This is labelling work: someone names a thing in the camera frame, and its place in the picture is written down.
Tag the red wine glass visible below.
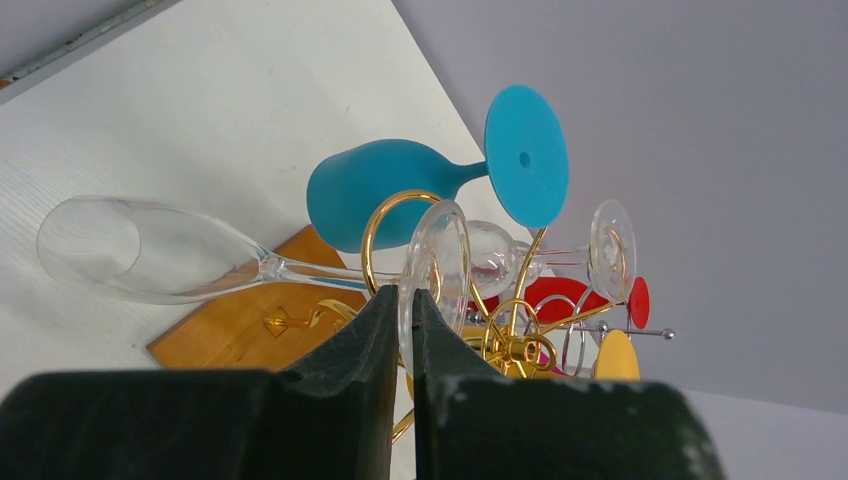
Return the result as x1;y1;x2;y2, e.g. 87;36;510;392
470;276;651;331

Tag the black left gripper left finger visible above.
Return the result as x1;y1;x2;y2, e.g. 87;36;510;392
1;287;398;479

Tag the blue wine glass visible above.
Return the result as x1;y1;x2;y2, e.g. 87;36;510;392
306;85;570;253

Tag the clear glass back gold rack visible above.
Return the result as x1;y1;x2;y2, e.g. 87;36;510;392
463;199;638;305

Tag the gold rack with wooden base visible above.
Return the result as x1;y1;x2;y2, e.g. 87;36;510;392
146;190;617;446

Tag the pink wine glass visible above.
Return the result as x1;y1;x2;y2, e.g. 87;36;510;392
534;352;565;378

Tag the yellow wine glass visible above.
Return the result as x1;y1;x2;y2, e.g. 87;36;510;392
462;326;641;381

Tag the silver wire glass rack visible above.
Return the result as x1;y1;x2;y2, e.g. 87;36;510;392
466;294;676;379

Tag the clear glass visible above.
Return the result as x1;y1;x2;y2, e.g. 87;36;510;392
36;196;472;375

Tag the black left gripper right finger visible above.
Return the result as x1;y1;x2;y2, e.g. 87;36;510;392
412;290;725;479

